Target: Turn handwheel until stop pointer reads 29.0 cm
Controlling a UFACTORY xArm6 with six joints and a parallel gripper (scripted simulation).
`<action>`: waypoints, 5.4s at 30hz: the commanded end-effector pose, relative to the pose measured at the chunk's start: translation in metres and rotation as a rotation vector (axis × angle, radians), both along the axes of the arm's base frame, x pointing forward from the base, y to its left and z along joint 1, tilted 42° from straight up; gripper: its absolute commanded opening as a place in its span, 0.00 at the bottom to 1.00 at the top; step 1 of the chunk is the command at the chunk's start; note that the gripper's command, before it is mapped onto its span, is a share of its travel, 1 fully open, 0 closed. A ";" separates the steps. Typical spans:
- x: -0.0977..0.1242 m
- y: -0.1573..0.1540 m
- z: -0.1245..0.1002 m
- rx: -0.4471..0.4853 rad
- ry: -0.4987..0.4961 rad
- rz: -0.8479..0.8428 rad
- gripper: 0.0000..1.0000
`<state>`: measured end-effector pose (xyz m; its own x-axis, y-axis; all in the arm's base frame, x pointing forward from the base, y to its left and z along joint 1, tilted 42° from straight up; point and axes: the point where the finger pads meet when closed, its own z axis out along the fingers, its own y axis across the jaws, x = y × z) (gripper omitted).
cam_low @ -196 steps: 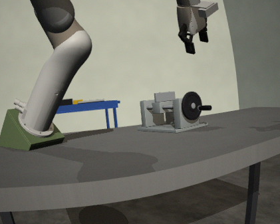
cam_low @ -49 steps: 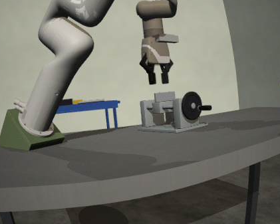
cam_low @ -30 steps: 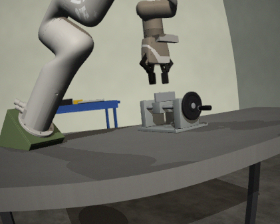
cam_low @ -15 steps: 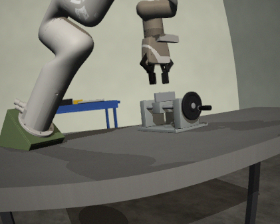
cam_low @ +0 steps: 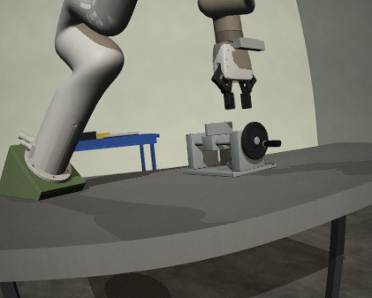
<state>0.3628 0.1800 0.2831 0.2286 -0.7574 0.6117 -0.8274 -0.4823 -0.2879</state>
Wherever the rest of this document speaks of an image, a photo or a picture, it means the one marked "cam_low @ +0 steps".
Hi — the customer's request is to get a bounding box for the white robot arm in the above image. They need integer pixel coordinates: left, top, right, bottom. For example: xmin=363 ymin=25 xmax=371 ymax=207
xmin=19 ymin=0 xmax=265 ymax=183

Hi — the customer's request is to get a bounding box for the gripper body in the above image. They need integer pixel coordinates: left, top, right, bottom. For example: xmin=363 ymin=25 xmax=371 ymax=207
xmin=213 ymin=41 xmax=253 ymax=83

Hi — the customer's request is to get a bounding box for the grey clamp slide with handwheel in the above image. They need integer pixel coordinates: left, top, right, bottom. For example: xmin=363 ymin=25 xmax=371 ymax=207
xmin=183 ymin=122 xmax=281 ymax=177

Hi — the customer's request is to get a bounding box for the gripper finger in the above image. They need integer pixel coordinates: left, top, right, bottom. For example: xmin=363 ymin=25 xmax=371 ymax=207
xmin=211 ymin=64 xmax=235 ymax=110
xmin=238 ymin=75 xmax=256 ymax=109

